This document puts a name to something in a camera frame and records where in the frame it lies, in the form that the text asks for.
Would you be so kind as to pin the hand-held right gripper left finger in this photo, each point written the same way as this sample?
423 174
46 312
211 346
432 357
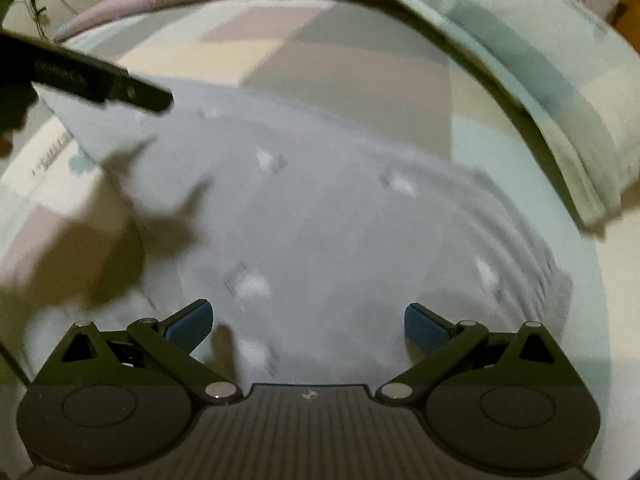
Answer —
192 325

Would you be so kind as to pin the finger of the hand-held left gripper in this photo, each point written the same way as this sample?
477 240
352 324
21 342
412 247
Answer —
145 97

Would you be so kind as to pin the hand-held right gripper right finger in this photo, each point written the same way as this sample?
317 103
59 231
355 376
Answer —
425 330

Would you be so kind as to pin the grey cat-print pants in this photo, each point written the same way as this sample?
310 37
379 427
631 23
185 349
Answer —
325 210

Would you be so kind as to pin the patchwork floral bed sheet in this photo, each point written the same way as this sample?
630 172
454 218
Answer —
350 60

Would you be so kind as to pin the pastel checked pillow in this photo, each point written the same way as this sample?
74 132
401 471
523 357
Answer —
525 60

